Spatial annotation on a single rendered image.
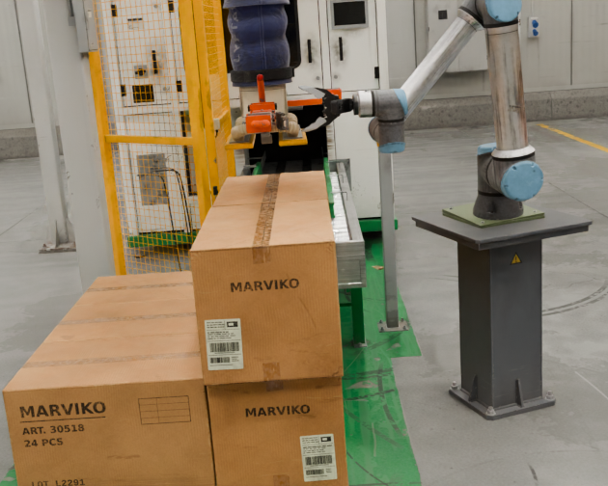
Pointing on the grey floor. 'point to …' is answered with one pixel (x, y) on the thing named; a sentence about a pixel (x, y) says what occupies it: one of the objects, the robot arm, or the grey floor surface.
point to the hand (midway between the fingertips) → (298, 109)
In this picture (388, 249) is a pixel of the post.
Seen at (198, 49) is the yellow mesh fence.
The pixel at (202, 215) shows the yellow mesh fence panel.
